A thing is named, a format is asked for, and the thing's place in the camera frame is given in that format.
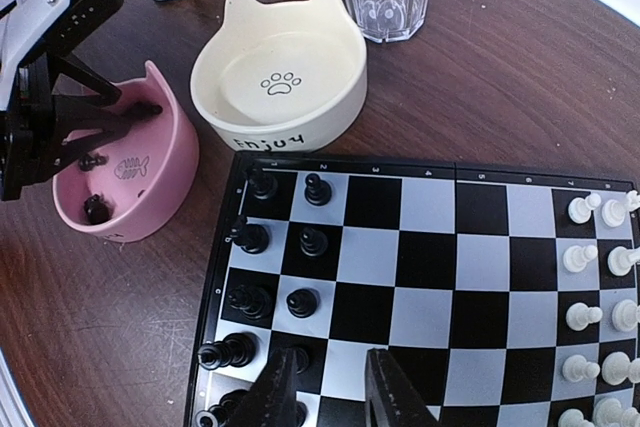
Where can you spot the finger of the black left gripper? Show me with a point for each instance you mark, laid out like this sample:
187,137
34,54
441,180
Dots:
103,92
79,130

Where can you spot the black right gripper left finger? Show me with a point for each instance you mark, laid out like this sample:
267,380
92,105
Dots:
271,401

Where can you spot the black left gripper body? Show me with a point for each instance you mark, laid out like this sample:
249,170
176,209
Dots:
32,128

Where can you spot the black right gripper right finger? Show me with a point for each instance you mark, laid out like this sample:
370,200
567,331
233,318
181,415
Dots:
390,398

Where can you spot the black chess piece tall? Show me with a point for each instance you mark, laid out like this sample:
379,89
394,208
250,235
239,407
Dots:
235,350

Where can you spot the black pawn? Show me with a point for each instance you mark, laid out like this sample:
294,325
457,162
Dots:
317,192
313,242
303,302

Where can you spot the black chess piece in bowl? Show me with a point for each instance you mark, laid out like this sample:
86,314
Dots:
88,162
96,209

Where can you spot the white chess piece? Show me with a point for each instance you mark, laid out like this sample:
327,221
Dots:
618,367
614,211
625,315
620,260
609,412

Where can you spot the pink cat-shaped bowl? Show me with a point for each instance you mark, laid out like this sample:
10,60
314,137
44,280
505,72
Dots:
149,172

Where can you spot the black white chessboard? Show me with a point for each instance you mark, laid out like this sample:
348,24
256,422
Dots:
456,270

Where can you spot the white pawn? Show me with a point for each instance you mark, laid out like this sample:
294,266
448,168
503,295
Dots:
574,418
577,368
576,257
580,209
579,316

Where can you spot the cream cat-shaped bowl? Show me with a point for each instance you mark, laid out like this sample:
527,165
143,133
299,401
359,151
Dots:
284,76

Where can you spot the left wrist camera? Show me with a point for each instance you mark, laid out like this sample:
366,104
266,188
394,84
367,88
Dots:
35,27

